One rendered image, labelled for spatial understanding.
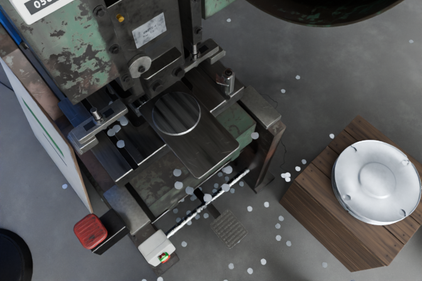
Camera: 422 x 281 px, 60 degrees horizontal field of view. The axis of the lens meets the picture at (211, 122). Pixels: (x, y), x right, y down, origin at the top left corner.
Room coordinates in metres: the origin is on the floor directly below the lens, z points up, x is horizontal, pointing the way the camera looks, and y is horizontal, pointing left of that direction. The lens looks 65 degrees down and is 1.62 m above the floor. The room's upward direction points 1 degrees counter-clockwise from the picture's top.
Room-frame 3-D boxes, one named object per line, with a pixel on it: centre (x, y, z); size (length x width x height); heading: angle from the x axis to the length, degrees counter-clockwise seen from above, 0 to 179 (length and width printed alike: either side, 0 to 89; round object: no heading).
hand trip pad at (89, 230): (0.14, 0.28, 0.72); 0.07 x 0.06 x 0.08; 39
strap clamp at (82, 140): (0.42, 0.30, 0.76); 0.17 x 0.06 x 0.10; 129
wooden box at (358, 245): (0.36, -0.57, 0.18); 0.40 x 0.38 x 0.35; 43
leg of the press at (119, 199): (0.47, 0.46, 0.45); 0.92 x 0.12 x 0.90; 39
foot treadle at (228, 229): (0.42, 0.08, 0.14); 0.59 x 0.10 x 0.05; 39
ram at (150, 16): (0.49, 0.14, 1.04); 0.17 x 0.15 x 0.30; 39
